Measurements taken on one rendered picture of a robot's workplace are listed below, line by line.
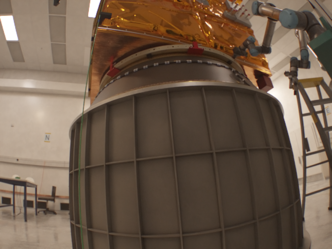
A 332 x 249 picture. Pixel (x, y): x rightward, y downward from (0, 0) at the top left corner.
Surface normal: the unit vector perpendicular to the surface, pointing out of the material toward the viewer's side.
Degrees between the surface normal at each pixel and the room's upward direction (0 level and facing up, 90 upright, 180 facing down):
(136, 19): 93
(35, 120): 90
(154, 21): 91
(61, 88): 90
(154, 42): 180
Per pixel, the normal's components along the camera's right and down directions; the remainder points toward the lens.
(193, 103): -0.01, -0.36
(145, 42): 0.08, 0.93
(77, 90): 0.39, -0.36
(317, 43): -0.86, -0.11
